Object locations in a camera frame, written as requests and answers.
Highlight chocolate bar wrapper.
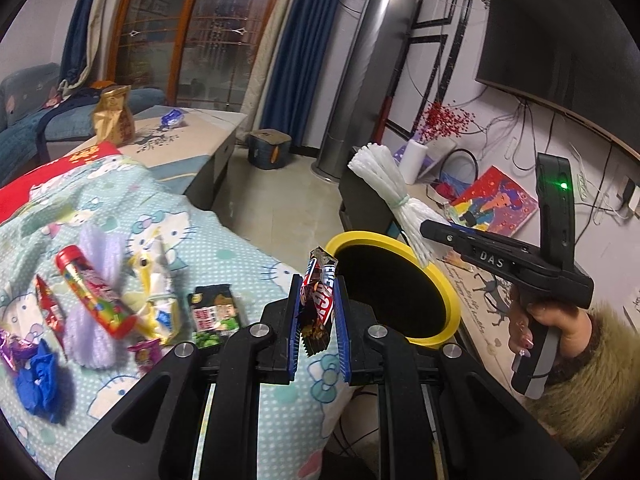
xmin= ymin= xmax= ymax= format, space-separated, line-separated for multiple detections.
xmin=295 ymin=247 xmax=340 ymax=359

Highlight green snack packet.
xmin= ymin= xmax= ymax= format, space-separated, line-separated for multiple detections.
xmin=188 ymin=285 xmax=242 ymax=350

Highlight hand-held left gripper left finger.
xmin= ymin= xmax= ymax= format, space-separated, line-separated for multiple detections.
xmin=55 ymin=275 xmax=307 ymax=480

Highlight purple foil wrapper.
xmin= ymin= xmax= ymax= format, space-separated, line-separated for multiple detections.
xmin=0 ymin=327 xmax=37 ymax=374

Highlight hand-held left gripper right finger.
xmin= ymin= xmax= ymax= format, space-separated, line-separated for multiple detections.
xmin=334 ymin=276 xmax=584 ymax=480

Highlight white paper roll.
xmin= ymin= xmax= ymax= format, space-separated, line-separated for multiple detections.
xmin=402 ymin=138 xmax=427 ymax=186

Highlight lilac yarn bundle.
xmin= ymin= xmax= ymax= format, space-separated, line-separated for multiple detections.
xmin=64 ymin=224 xmax=137 ymax=369

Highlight dark box with orange mark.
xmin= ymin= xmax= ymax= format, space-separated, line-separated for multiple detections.
xmin=248 ymin=129 xmax=293 ymax=170

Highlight red candy tube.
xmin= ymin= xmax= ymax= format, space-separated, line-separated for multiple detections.
xmin=55 ymin=245 xmax=139 ymax=339

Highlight red berry branch decoration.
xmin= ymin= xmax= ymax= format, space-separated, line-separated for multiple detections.
xmin=412 ymin=101 xmax=477 ymax=147

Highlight wall cables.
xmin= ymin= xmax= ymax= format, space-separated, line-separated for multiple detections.
xmin=479 ymin=99 xmax=568 ymax=173

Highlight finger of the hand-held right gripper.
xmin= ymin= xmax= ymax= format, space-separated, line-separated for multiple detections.
xmin=419 ymin=219 xmax=468 ymax=257

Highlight beige curtain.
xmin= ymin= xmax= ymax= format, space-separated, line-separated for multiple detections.
xmin=242 ymin=0 xmax=312 ymax=127

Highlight pile of clothes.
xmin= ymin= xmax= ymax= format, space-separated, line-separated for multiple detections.
xmin=56 ymin=77 xmax=117 ymax=103

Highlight small pink wrapper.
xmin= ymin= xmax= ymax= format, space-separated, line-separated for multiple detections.
xmin=127 ymin=338 xmax=164 ymax=376

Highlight yellow round bin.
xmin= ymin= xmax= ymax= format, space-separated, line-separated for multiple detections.
xmin=324 ymin=231 xmax=463 ymax=349

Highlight colourful picture book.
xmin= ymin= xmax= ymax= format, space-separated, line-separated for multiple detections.
xmin=449 ymin=165 xmax=540 ymax=239

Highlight black television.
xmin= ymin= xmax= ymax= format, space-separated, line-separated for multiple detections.
xmin=475 ymin=0 xmax=640 ymax=149

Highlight white power plug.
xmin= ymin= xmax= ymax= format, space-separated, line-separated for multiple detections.
xmin=617 ymin=176 xmax=640 ymax=213

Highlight person's right forearm fur sleeve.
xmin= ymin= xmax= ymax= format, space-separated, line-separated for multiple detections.
xmin=522 ymin=302 xmax=640 ymax=467

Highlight blue grey sofa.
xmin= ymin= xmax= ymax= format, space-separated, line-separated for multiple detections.
xmin=0 ymin=62 xmax=167 ymax=187

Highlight yellow white plastic wrapper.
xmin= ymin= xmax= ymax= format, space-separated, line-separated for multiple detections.
xmin=122 ymin=239 xmax=184 ymax=347

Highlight person's right hand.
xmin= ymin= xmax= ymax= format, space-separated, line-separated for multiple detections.
xmin=506 ymin=299 xmax=593 ymax=361

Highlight black hoop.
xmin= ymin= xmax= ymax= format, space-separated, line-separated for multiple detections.
xmin=439 ymin=150 xmax=481 ymax=197

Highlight crumpled blue wrapper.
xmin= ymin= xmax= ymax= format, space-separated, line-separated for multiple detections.
xmin=14 ymin=339 xmax=69 ymax=424

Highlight silver tower air conditioner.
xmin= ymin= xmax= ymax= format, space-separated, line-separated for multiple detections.
xmin=311 ymin=0 xmax=422 ymax=182

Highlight beige coffee table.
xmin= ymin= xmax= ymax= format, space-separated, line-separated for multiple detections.
xmin=65 ymin=105 xmax=250 ymax=211

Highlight wooden glass sliding door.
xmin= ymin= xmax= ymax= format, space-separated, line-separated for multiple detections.
xmin=102 ymin=0 xmax=297 ymax=112

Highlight blue curtain beside sofa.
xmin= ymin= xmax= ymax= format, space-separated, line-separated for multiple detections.
xmin=59 ymin=0 xmax=110 ymax=92

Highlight red snack packet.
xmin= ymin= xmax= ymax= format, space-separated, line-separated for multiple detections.
xmin=34 ymin=275 xmax=69 ymax=357

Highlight purple box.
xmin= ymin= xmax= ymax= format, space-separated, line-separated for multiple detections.
xmin=392 ymin=142 xmax=437 ymax=182

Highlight red cloth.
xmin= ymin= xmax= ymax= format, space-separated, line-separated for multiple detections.
xmin=0 ymin=141 xmax=124 ymax=224

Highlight blue curtain beside air conditioner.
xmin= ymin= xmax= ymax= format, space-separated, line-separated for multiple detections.
xmin=260 ymin=0 xmax=354 ymax=157

